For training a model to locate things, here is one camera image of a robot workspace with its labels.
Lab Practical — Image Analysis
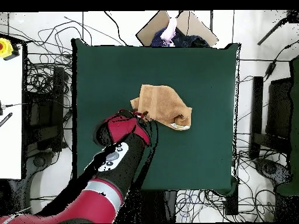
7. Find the tan terry towel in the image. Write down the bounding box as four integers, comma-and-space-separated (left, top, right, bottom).
130, 84, 193, 131

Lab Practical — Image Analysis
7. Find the black flat panel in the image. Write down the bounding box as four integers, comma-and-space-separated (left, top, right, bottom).
265, 78, 293, 141

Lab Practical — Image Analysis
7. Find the dark green table cloth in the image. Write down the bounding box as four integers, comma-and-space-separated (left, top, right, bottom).
71, 38, 241, 195

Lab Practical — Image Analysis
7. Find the blue dotted garment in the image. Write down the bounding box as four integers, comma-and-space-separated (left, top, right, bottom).
150, 27, 168, 47

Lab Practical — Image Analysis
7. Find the brown cardboard box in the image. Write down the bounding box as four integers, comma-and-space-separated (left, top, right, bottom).
135, 10, 219, 48

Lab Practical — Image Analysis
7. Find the dark navy garment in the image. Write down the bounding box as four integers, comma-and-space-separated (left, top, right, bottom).
171, 27, 211, 48

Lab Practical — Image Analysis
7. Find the pink garment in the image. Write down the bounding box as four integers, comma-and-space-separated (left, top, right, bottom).
160, 17, 178, 45

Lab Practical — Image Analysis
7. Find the black equipment rack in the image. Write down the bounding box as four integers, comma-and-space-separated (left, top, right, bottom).
23, 66, 67, 152

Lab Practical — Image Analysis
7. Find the grey wheeled stand base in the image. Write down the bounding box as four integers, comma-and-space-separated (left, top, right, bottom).
253, 157, 293, 187
9, 150, 55, 216

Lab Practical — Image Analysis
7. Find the white desk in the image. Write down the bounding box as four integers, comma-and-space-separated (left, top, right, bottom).
0, 44, 23, 180

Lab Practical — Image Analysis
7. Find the black table leg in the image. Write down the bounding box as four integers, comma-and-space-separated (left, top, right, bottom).
225, 190, 239, 216

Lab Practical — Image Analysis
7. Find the black power adapter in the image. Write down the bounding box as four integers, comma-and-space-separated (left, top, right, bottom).
263, 61, 277, 79

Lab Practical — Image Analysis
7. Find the yellow emergency stop button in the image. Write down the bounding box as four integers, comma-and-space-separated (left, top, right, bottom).
0, 37, 14, 59

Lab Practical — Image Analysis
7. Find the black tripod leg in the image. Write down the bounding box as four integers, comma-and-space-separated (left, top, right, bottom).
256, 10, 299, 46

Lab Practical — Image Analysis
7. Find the green fabric sheet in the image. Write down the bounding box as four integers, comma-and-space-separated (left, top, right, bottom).
276, 54, 299, 197

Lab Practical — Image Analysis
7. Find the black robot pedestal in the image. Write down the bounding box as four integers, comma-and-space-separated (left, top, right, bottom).
116, 190, 178, 224

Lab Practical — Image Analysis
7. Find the black cable tangle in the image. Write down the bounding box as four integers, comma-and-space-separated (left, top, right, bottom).
24, 16, 94, 99
175, 130, 281, 222

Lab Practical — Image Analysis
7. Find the black metal post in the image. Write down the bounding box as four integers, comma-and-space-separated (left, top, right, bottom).
249, 76, 264, 159

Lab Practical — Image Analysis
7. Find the black ribbed strap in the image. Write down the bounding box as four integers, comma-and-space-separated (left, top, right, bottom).
0, 112, 13, 128

